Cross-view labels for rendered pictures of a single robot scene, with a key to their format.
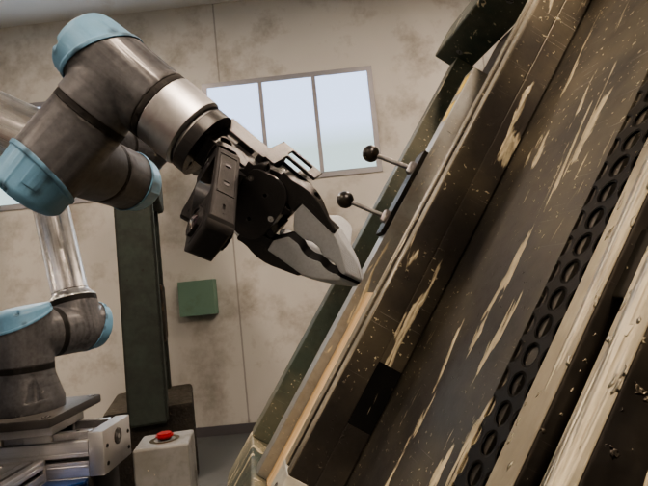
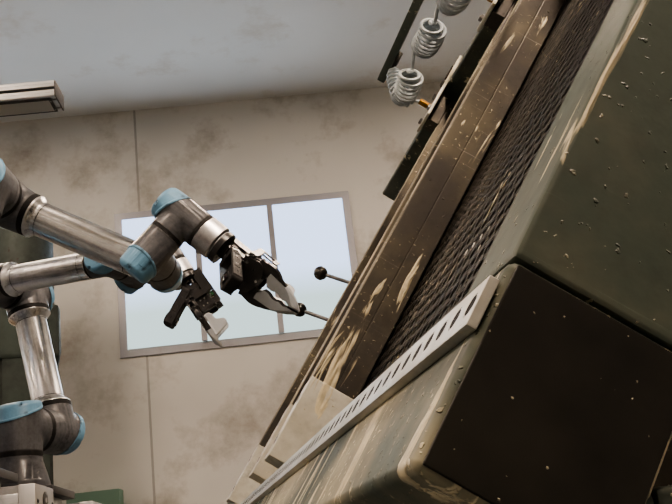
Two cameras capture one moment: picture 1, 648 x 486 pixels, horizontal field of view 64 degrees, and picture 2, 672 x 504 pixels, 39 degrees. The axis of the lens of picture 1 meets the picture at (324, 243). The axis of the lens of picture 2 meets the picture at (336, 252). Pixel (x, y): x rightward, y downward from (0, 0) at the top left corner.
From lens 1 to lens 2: 1.41 m
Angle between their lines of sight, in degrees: 15
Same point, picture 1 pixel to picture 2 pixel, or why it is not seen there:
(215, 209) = (235, 271)
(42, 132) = (149, 241)
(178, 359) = not seen: outside the picture
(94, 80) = (175, 218)
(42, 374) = (37, 458)
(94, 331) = (71, 432)
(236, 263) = (155, 466)
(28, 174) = (142, 260)
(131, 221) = (22, 392)
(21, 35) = not seen: outside the picture
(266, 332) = not seen: outside the picture
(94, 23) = (174, 193)
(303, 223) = (271, 283)
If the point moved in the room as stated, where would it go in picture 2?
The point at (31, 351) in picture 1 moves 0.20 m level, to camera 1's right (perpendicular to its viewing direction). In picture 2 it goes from (30, 436) to (110, 428)
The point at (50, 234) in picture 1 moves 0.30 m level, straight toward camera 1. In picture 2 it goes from (35, 347) to (65, 317)
